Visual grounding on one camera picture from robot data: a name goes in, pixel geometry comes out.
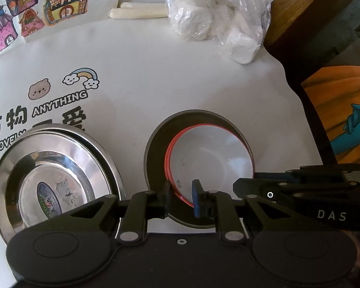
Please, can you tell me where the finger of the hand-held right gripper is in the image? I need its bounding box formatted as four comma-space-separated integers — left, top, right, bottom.
232, 178, 292, 201
254, 163, 360, 186

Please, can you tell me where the orange poster with blue figure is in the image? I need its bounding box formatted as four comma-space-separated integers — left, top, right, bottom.
300, 65, 360, 168

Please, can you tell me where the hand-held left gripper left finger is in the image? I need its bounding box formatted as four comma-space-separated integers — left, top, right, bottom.
69, 180, 172, 244

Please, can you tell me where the cream white stick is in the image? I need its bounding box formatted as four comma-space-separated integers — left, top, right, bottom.
109, 6, 168, 19
120, 2, 166, 9

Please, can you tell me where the steel plate with label sticker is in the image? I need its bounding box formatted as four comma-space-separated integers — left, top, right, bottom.
0, 130, 114, 239

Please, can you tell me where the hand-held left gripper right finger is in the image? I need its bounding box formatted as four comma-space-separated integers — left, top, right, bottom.
191, 179, 292, 243

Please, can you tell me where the plain steel plate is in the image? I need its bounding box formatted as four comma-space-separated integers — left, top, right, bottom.
24, 125, 127, 204

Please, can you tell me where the white printed tablecloth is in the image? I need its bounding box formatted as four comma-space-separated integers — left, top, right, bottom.
0, 0, 338, 237

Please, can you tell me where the large stainless steel bowl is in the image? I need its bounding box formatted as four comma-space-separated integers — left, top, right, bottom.
143, 110, 255, 228

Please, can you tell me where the plastic bag of white buns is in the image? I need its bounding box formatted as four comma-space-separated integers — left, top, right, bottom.
166, 0, 272, 66

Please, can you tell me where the brown wooden furniture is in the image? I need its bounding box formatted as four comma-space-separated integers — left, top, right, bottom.
263, 0, 360, 66

